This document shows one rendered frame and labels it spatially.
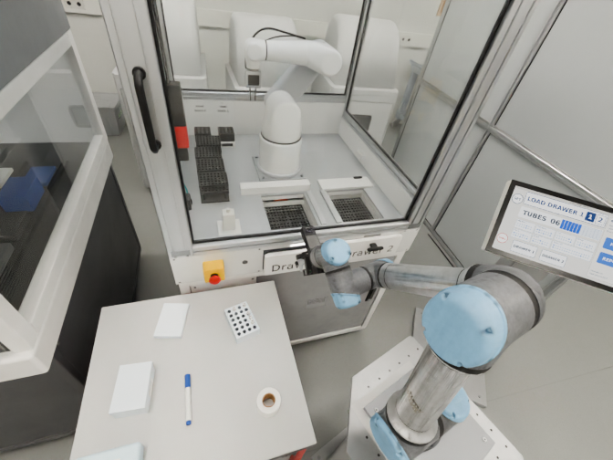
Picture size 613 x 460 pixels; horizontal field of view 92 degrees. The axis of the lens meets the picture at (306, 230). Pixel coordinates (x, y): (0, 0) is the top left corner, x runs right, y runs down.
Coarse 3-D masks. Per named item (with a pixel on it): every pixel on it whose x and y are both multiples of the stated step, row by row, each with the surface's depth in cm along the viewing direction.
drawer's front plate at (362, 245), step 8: (352, 240) 123; (360, 240) 123; (368, 240) 124; (376, 240) 125; (384, 240) 127; (392, 240) 129; (400, 240) 131; (352, 248) 125; (360, 248) 126; (384, 248) 131; (392, 248) 133; (352, 256) 129; (360, 256) 130; (368, 256) 132
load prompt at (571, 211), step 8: (528, 192) 121; (528, 200) 121; (536, 200) 120; (544, 200) 120; (552, 200) 119; (544, 208) 120; (552, 208) 119; (560, 208) 119; (568, 208) 118; (576, 208) 118; (584, 208) 117; (568, 216) 118; (576, 216) 118; (584, 216) 117; (592, 216) 117; (600, 216) 116; (592, 224) 117; (600, 224) 116
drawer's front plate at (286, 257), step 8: (272, 256) 111; (280, 256) 112; (288, 256) 114; (264, 264) 115; (272, 264) 114; (280, 264) 115; (288, 264) 117; (264, 272) 117; (272, 272) 117; (280, 272) 119
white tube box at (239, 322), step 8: (240, 304) 109; (224, 312) 107; (232, 312) 106; (240, 312) 108; (232, 320) 105; (240, 320) 104; (248, 320) 105; (232, 328) 102; (240, 328) 102; (248, 328) 103; (256, 328) 103; (240, 336) 100; (248, 336) 102
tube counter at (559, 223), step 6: (552, 216) 119; (552, 222) 119; (558, 222) 119; (564, 222) 118; (570, 222) 118; (558, 228) 119; (564, 228) 118; (570, 228) 118; (576, 228) 118; (582, 228) 117; (588, 228) 117; (594, 228) 116; (576, 234) 118; (582, 234) 117; (588, 234) 117; (594, 234) 116; (600, 234) 116
